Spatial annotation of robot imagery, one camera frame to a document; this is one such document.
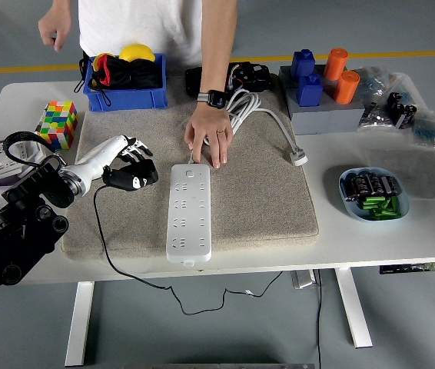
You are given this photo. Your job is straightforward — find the person's right hand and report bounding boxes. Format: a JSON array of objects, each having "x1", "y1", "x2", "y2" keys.
[{"x1": 38, "y1": 5, "x2": 73, "y2": 53}]

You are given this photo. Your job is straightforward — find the person's left hand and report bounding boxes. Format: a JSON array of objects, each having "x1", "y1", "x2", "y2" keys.
[{"x1": 184, "y1": 101, "x2": 234, "y2": 170}]

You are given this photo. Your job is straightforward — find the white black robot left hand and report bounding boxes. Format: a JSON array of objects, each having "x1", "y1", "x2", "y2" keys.
[{"x1": 71, "y1": 134, "x2": 160, "y2": 195}]

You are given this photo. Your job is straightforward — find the black plug adapter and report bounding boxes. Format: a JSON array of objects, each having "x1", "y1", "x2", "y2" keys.
[{"x1": 123, "y1": 158, "x2": 160, "y2": 185}]

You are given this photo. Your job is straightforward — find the thin black adapter cord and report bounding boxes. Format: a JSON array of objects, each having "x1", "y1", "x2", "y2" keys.
[{"x1": 92, "y1": 184, "x2": 284, "y2": 316}]

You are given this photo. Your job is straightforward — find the white power strip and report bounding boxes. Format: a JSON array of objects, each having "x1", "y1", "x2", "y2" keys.
[{"x1": 165, "y1": 163, "x2": 213, "y2": 267}]

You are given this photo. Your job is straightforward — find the black wrist watch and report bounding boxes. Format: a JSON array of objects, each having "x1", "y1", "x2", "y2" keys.
[{"x1": 196, "y1": 89, "x2": 227, "y2": 111}]

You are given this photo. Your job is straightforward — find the multicolour puzzle cube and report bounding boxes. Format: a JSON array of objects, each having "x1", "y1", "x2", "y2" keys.
[{"x1": 35, "y1": 100, "x2": 79, "y2": 151}]

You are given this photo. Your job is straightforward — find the blue plastic bin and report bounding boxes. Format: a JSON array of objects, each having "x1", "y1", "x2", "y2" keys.
[{"x1": 82, "y1": 52, "x2": 169, "y2": 113}]

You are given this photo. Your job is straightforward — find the red yellow black pouch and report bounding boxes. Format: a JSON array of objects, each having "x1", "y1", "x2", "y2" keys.
[{"x1": 74, "y1": 52, "x2": 121, "y2": 108}]

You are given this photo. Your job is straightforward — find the black electronic device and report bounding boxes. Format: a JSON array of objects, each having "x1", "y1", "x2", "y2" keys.
[{"x1": 184, "y1": 61, "x2": 274, "y2": 97}]

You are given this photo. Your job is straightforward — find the yellow ball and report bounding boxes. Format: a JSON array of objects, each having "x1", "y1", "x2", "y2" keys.
[{"x1": 118, "y1": 44, "x2": 157, "y2": 63}]

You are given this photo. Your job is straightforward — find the black cloth bundle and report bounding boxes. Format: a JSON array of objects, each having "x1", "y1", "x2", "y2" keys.
[{"x1": 115, "y1": 57, "x2": 164, "y2": 90}]

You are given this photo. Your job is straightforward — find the grey-brown mat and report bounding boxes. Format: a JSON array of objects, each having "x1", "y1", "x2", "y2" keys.
[{"x1": 60, "y1": 76, "x2": 320, "y2": 261}]

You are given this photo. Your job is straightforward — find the blue block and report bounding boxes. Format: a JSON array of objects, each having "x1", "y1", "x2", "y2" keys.
[
  {"x1": 290, "y1": 48, "x2": 316, "y2": 82},
  {"x1": 296, "y1": 73, "x2": 324, "y2": 108}
]

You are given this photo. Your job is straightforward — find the grey block base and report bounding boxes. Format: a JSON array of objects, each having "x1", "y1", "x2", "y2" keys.
[{"x1": 278, "y1": 64, "x2": 367, "y2": 136}]

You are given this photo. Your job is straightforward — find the orange cylinder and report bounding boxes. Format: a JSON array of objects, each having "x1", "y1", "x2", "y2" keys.
[
  {"x1": 323, "y1": 47, "x2": 348, "y2": 81},
  {"x1": 332, "y1": 70, "x2": 361, "y2": 105}
]

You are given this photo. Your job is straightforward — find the black capacitor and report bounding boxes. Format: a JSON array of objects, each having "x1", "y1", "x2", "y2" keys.
[
  {"x1": 367, "y1": 172, "x2": 384, "y2": 196},
  {"x1": 380, "y1": 175, "x2": 400, "y2": 196},
  {"x1": 355, "y1": 172, "x2": 372, "y2": 198},
  {"x1": 341, "y1": 175, "x2": 360, "y2": 203}
]

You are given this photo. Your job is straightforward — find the light blue dish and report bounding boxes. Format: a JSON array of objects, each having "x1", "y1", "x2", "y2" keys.
[{"x1": 338, "y1": 166, "x2": 411, "y2": 223}]

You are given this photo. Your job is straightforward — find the bag of silver parts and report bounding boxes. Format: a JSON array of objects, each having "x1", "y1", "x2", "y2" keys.
[{"x1": 357, "y1": 100, "x2": 395, "y2": 132}]

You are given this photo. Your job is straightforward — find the white table leg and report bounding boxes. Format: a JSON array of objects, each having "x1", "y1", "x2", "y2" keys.
[
  {"x1": 65, "y1": 281, "x2": 95, "y2": 367},
  {"x1": 334, "y1": 268, "x2": 374, "y2": 349}
]

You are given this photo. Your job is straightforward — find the clear bag of blue parts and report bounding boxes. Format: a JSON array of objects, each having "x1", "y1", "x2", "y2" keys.
[
  {"x1": 355, "y1": 65, "x2": 391, "y2": 101},
  {"x1": 410, "y1": 109, "x2": 435, "y2": 150}
]

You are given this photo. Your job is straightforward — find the grey metal plate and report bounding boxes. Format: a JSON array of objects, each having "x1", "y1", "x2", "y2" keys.
[{"x1": 290, "y1": 270, "x2": 318, "y2": 289}]

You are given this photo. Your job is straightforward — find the bag of black capacitors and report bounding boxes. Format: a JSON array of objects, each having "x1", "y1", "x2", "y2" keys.
[{"x1": 386, "y1": 91, "x2": 418, "y2": 130}]

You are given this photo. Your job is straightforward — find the large clear plastic bag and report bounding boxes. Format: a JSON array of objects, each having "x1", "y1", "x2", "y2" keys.
[{"x1": 388, "y1": 71, "x2": 435, "y2": 201}]

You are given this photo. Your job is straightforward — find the black table control box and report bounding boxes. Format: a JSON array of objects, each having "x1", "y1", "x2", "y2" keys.
[{"x1": 379, "y1": 262, "x2": 435, "y2": 275}]

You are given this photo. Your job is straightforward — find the white power strip cable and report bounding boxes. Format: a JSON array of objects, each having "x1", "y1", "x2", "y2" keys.
[{"x1": 189, "y1": 88, "x2": 310, "y2": 167}]

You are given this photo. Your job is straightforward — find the black floor cable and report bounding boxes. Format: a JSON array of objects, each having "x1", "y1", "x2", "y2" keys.
[{"x1": 315, "y1": 268, "x2": 324, "y2": 369}]

